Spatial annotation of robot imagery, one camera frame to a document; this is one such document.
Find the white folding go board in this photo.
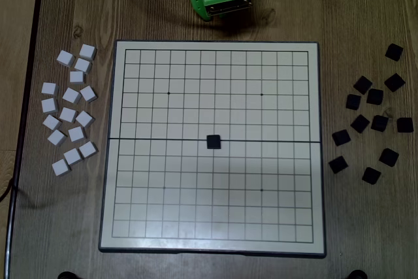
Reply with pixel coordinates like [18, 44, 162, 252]
[98, 39, 327, 259]

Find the dark metal table edge rail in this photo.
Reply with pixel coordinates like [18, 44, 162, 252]
[3, 0, 46, 279]

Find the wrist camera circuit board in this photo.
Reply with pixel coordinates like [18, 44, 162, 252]
[206, 0, 254, 18]

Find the thin dark cable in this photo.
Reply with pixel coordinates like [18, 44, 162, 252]
[0, 177, 16, 202]

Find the white cube stone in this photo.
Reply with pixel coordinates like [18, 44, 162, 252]
[56, 50, 76, 68]
[74, 57, 93, 74]
[78, 43, 97, 61]
[79, 85, 99, 103]
[42, 114, 63, 132]
[74, 110, 96, 129]
[78, 140, 99, 159]
[51, 158, 72, 178]
[40, 82, 60, 96]
[58, 106, 78, 123]
[61, 87, 82, 105]
[67, 125, 87, 143]
[63, 148, 83, 167]
[46, 129, 68, 148]
[40, 97, 59, 114]
[69, 70, 86, 84]

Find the black square stone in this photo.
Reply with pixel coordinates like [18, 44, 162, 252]
[345, 93, 362, 110]
[366, 88, 385, 106]
[206, 135, 222, 150]
[353, 75, 374, 95]
[370, 114, 390, 133]
[328, 156, 349, 174]
[361, 167, 382, 186]
[383, 73, 407, 93]
[384, 42, 404, 62]
[350, 114, 371, 134]
[331, 129, 352, 147]
[378, 147, 400, 168]
[396, 116, 415, 134]

